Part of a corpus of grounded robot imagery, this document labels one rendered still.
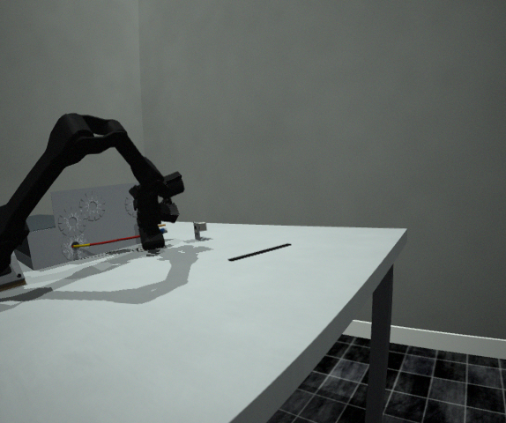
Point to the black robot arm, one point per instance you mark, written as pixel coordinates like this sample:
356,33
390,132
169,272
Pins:
69,142

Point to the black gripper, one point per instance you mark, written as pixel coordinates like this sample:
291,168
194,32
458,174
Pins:
147,220

